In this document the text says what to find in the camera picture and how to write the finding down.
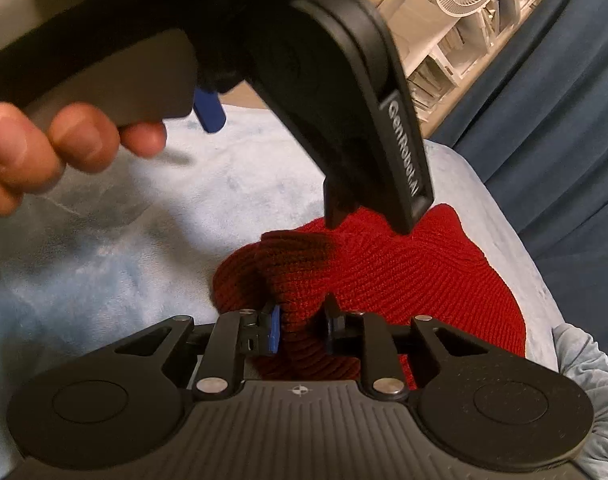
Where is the light blue bed sheet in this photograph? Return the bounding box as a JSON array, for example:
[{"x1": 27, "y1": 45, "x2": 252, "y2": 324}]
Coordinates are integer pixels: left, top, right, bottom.
[{"x1": 0, "y1": 104, "x2": 566, "y2": 413}]

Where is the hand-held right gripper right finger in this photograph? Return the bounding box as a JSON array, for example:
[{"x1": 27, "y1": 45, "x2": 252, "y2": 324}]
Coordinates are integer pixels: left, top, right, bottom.
[{"x1": 324, "y1": 295, "x2": 478, "y2": 402}]

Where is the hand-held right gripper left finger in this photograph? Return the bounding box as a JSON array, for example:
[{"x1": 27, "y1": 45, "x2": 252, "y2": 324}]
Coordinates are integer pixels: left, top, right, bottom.
[{"x1": 115, "y1": 302, "x2": 285, "y2": 402}]

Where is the grey-blue fleece blanket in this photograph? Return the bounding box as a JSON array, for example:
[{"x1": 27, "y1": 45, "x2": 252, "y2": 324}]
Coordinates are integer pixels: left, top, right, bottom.
[{"x1": 551, "y1": 322, "x2": 608, "y2": 480}]

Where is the red knit sweater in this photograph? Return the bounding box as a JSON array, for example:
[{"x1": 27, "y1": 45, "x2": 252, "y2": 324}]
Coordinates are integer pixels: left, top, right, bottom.
[{"x1": 211, "y1": 203, "x2": 528, "y2": 394}]

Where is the dark blue curtain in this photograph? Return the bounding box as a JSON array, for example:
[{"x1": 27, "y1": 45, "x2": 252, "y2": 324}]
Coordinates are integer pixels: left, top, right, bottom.
[{"x1": 434, "y1": 0, "x2": 608, "y2": 282}]

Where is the person's left hand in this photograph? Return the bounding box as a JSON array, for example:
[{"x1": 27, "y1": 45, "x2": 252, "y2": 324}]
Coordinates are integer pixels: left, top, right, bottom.
[{"x1": 0, "y1": 102, "x2": 168, "y2": 219}]

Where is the white plastic drawer shelf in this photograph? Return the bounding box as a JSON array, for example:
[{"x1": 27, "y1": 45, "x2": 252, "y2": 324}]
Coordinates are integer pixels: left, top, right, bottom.
[{"x1": 334, "y1": 0, "x2": 576, "y2": 137}]

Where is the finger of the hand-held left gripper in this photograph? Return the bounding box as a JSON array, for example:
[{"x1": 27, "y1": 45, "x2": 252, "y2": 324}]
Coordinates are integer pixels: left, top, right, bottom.
[
  {"x1": 323, "y1": 178, "x2": 357, "y2": 229},
  {"x1": 193, "y1": 88, "x2": 229, "y2": 135}
]

